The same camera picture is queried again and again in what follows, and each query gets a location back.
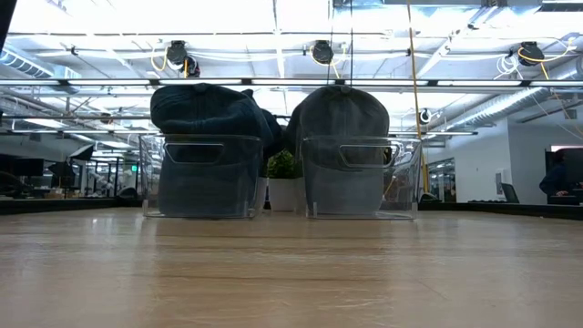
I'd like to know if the dark blue denim cap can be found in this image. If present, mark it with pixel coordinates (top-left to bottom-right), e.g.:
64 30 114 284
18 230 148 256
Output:
149 82 276 218
240 88 287 159

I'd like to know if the small green potted plant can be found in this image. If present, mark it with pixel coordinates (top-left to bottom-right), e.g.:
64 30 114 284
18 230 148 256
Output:
265 149 305 213

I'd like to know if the black aluminium table frame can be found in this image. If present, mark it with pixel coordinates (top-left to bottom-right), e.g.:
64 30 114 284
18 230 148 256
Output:
0 196 583 222

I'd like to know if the silver ventilation duct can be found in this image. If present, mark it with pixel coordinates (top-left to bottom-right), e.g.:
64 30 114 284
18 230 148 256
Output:
448 86 555 132

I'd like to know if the black monitor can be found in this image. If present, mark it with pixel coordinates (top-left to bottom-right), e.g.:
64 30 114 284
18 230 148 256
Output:
0 157 46 179

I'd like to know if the black office chair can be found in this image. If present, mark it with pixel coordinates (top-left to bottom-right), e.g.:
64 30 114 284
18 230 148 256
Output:
500 182 520 204

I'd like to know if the clear plastic bin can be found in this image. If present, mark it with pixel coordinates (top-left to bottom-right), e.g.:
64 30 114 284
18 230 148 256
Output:
299 135 424 222
138 133 271 220

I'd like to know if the thick black cable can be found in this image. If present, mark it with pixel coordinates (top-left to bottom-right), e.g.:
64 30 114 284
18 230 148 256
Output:
347 0 355 87

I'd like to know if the black ceiling cable reel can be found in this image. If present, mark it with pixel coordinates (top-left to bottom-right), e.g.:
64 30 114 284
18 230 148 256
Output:
517 40 547 67
164 39 201 78
311 39 336 66

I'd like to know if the person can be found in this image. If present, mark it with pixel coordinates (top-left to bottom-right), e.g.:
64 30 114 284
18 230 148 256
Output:
538 149 573 198

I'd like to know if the yellow cable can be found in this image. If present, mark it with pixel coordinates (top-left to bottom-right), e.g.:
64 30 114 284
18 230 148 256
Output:
404 0 432 195

